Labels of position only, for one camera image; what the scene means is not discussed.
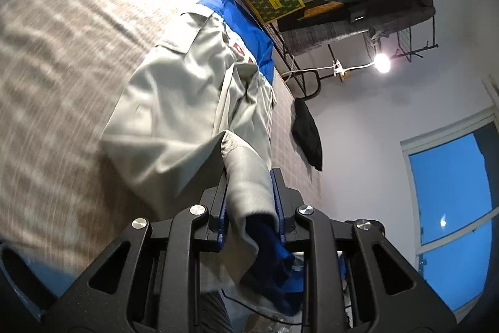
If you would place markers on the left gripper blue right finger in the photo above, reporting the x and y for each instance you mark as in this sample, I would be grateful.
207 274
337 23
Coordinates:
287 201

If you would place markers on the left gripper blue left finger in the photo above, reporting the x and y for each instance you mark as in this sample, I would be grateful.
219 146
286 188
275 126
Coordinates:
213 235

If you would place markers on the beige and blue work jacket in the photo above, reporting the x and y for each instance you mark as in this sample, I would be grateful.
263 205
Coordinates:
199 108

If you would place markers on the black metal clothes rack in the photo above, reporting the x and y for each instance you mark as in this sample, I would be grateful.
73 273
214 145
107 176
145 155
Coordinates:
370 24

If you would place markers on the black folded garment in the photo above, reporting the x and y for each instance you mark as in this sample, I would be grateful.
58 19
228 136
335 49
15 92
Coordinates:
306 134

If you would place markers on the small teddy bear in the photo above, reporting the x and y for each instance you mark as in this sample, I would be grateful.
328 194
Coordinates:
343 75

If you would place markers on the grey plaid hanging coat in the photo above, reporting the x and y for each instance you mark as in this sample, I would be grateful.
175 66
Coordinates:
305 39

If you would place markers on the black hanging coat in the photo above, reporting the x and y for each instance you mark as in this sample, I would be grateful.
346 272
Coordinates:
351 12

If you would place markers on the plaid beige bed blanket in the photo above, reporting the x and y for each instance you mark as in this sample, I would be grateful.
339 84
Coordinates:
64 64

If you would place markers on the window with white frame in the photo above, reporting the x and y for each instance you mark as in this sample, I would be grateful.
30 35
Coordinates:
453 181

